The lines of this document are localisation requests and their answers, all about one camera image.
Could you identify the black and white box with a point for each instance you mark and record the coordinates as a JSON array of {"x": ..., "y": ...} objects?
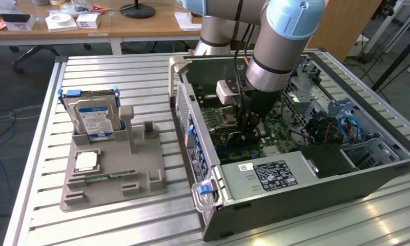
[{"x": 20, "y": 25}]

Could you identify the black office chair base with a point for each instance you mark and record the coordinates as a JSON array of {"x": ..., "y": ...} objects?
[{"x": 24, "y": 57}]

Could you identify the white paper stack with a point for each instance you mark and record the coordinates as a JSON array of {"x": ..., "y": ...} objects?
[{"x": 188, "y": 24}]

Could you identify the wooden cabinet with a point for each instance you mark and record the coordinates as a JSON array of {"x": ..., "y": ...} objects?
[{"x": 345, "y": 25}]

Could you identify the clear plastic bag pile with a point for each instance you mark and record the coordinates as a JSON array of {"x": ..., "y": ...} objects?
[{"x": 78, "y": 6}]

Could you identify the open PC case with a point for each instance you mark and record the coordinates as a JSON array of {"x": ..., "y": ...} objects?
[{"x": 293, "y": 217}]

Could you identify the hard disk with blue caddy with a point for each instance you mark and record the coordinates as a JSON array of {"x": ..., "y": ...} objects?
[{"x": 92, "y": 118}]

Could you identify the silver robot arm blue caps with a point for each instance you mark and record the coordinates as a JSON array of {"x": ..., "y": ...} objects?
[{"x": 280, "y": 38}]

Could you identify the white box with round hollow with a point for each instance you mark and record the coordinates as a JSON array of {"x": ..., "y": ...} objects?
[{"x": 60, "y": 25}]

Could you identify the white bin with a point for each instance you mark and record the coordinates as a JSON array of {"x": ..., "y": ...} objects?
[{"x": 357, "y": 46}]

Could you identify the black case lock plunger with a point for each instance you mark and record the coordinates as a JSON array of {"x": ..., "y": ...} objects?
[{"x": 192, "y": 98}]

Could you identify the white box with label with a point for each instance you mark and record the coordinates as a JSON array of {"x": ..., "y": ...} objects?
[{"x": 88, "y": 21}]

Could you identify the green RAM stick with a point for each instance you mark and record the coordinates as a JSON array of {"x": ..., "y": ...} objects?
[{"x": 102, "y": 176}]

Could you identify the CPU socket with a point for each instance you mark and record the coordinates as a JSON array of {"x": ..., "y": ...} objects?
[{"x": 226, "y": 115}]

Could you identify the blue slot latch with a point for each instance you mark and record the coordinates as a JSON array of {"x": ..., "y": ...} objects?
[
  {"x": 200, "y": 157},
  {"x": 190, "y": 120},
  {"x": 192, "y": 130},
  {"x": 196, "y": 143},
  {"x": 204, "y": 170}
]

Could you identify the white crumpled paper pile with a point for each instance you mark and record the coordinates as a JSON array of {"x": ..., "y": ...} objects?
[{"x": 0, "y": 6}]

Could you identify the silver power supply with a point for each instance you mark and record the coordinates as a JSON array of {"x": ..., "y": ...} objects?
[{"x": 238, "y": 184}]

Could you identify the brown cardboard box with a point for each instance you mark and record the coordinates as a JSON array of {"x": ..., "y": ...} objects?
[{"x": 194, "y": 15}]

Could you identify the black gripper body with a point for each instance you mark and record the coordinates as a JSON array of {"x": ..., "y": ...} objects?
[{"x": 256, "y": 107}]

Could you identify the silver CPU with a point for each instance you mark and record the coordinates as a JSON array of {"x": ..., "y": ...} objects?
[{"x": 85, "y": 161}]

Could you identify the grey parts rack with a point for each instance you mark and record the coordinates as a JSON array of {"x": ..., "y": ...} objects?
[{"x": 122, "y": 164}]

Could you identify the wooden desk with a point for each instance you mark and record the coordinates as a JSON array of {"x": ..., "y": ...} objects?
[{"x": 140, "y": 28}]

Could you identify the blue case release latch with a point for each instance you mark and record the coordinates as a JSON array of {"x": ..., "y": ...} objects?
[{"x": 204, "y": 191}]

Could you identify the black stand pole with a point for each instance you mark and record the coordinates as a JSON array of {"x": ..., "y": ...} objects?
[{"x": 395, "y": 56}]

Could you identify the black lamp base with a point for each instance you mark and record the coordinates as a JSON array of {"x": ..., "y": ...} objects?
[{"x": 138, "y": 12}]

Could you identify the green motherboard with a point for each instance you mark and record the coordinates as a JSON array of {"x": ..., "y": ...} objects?
[{"x": 277, "y": 133}]

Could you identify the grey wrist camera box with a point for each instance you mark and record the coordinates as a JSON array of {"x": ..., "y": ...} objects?
[{"x": 226, "y": 93}]

